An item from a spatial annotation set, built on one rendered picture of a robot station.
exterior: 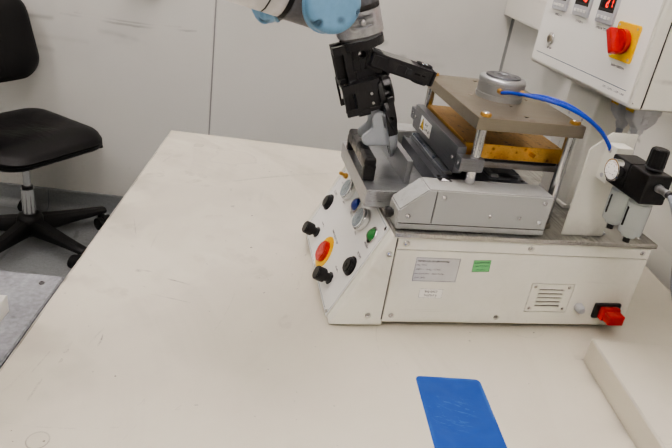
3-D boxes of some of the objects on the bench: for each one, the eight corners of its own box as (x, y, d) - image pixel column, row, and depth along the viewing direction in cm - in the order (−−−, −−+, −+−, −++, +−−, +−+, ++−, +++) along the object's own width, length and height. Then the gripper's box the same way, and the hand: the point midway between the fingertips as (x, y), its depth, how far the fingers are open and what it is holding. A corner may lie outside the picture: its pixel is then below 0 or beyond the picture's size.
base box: (533, 237, 137) (554, 169, 130) (630, 343, 104) (666, 258, 97) (304, 227, 126) (314, 151, 119) (331, 340, 93) (347, 245, 86)
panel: (305, 229, 124) (354, 157, 119) (326, 317, 97) (390, 228, 92) (297, 225, 123) (346, 152, 118) (316, 312, 97) (380, 223, 91)
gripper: (326, 39, 97) (350, 155, 107) (334, 50, 89) (360, 175, 99) (376, 26, 98) (396, 143, 107) (389, 36, 90) (410, 162, 99)
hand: (393, 147), depth 103 cm, fingers closed, pressing on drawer
